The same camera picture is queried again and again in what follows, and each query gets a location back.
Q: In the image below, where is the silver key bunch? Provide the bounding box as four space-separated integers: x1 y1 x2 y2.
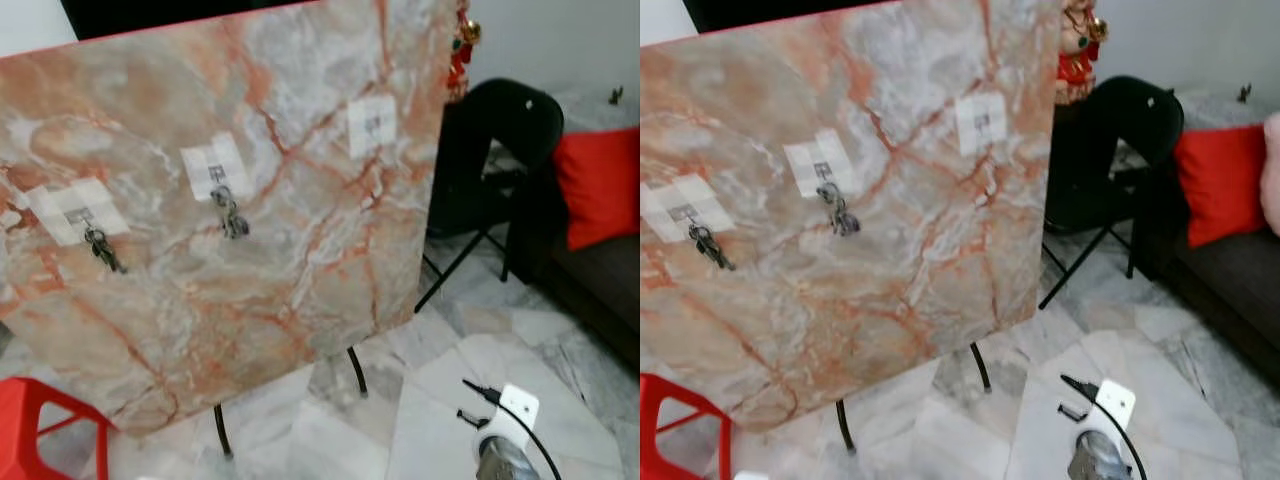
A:
816 182 862 238
209 185 252 240

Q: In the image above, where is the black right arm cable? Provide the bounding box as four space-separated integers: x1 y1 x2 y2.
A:
490 395 564 480
1093 393 1152 480

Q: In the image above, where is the black folding chair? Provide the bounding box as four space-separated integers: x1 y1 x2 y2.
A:
414 78 567 315
1037 75 1187 312

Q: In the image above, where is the red gold figurine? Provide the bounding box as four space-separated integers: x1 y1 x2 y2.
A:
446 0 484 105
1054 0 1110 107

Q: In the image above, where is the dark key bunch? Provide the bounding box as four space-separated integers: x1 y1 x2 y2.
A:
687 222 739 272
82 227 129 275

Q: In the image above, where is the red plastic stool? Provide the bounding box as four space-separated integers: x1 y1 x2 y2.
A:
0 377 112 480
640 373 734 480

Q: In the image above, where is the black television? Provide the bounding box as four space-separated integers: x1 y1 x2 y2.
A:
685 0 903 34
60 0 313 42

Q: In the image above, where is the pink marble table top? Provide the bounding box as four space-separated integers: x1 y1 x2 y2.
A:
0 0 470 437
640 0 1064 434

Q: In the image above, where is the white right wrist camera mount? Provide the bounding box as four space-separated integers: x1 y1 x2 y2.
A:
497 385 542 434
1094 378 1139 430

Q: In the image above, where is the dark sofa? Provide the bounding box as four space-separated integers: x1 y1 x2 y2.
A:
520 88 641 373
1133 86 1280 388

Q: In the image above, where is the red cushion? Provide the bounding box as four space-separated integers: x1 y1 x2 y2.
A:
552 126 641 252
1172 121 1274 250

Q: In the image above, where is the pink cushion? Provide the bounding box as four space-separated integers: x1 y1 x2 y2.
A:
1259 110 1280 237

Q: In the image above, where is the metal hook on clear pad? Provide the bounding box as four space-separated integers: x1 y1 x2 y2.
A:
640 174 737 245
179 132 252 202
952 91 1008 157
782 127 857 199
24 177 132 247
346 94 399 160

